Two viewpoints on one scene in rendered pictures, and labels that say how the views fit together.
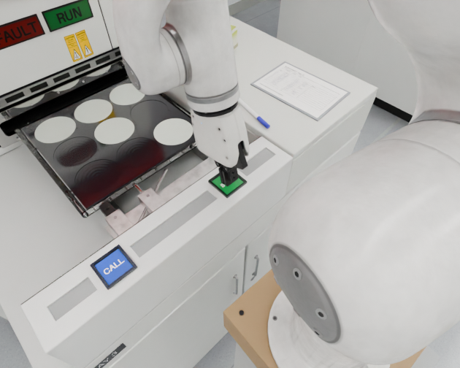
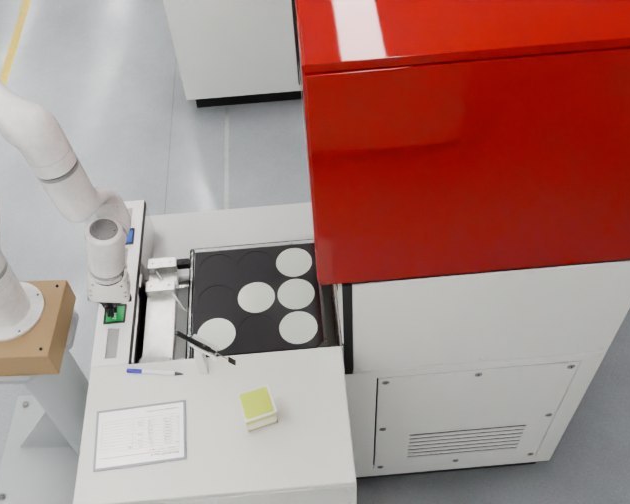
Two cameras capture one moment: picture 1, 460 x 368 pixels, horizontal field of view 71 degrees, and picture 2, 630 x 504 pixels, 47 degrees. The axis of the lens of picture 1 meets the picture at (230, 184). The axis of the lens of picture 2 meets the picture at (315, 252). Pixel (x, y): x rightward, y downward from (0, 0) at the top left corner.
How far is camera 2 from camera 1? 1.90 m
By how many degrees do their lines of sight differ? 69
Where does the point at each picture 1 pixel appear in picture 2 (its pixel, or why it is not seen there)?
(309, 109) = (112, 416)
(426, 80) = not seen: outside the picture
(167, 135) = (215, 327)
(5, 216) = (259, 227)
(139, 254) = not seen: hidden behind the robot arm
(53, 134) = (288, 259)
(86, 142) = (259, 274)
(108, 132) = (257, 292)
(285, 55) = (196, 471)
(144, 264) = not seen: hidden behind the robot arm
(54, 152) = (265, 253)
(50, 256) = (203, 239)
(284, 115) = (127, 394)
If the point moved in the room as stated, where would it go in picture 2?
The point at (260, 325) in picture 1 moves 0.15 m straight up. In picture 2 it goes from (44, 289) to (24, 256)
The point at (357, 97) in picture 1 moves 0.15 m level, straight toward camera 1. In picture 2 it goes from (83, 472) to (68, 416)
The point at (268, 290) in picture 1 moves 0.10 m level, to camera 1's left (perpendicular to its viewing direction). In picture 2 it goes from (51, 304) to (80, 280)
